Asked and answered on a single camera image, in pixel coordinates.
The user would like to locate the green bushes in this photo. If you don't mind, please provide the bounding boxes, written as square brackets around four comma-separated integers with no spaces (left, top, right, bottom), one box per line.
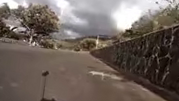
[72,36,98,54]

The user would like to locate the pale pole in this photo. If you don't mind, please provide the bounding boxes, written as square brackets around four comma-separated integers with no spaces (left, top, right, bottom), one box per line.
[94,33,101,50]

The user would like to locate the distant hill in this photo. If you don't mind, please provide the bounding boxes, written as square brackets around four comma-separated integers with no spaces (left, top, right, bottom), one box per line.
[61,29,115,50]

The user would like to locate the grey asphalt road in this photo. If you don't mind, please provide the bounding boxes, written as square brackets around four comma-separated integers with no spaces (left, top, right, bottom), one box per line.
[0,38,179,101]

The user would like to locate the broad leafy tree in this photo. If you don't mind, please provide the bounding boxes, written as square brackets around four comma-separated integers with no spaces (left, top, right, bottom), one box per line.
[9,0,64,50]

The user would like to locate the building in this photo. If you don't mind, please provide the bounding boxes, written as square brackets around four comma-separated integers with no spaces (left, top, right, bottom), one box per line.
[0,15,32,36]

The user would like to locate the row of green trees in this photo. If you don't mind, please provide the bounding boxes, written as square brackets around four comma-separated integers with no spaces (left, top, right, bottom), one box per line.
[118,0,179,51]

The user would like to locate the dark stone wall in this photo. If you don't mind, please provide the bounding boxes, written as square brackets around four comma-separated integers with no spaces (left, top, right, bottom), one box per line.
[85,0,179,97]

